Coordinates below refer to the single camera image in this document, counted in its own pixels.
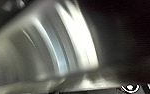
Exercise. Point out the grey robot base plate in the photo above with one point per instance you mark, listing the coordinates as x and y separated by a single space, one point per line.
129 88

